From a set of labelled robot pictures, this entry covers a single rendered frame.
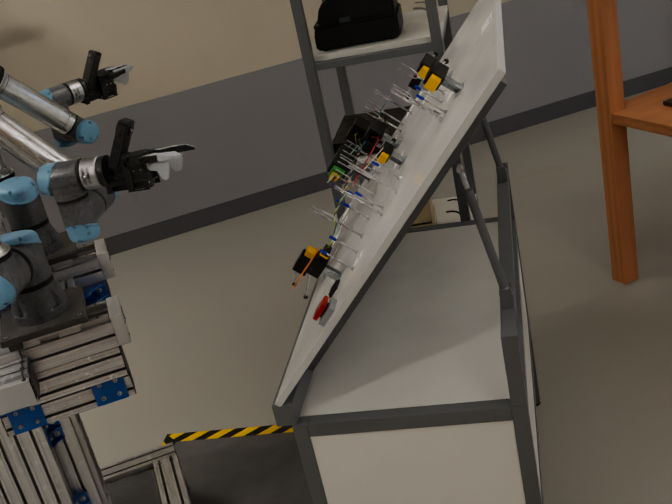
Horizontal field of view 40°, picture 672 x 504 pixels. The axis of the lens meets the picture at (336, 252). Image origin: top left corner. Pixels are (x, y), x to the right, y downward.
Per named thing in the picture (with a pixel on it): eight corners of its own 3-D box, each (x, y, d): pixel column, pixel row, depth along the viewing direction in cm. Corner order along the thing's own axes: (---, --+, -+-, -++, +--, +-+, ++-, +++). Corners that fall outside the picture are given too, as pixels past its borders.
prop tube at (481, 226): (501, 301, 232) (461, 193, 221) (501, 296, 234) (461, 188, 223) (514, 297, 231) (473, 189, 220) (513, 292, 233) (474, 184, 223)
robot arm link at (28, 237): (59, 266, 248) (43, 220, 242) (38, 289, 236) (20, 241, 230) (19, 271, 250) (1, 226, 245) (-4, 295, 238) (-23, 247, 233)
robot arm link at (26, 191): (19, 232, 280) (4, 191, 275) (1, 225, 290) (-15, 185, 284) (54, 216, 287) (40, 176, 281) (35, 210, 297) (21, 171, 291)
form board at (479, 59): (343, 221, 343) (339, 219, 343) (499, -24, 298) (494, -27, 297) (280, 407, 238) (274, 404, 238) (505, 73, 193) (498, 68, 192)
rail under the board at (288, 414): (276, 427, 241) (271, 406, 238) (340, 236, 346) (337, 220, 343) (297, 425, 240) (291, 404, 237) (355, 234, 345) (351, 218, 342)
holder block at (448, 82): (471, 65, 232) (441, 47, 231) (462, 89, 224) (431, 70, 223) (462, 78, 235) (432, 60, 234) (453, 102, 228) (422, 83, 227)
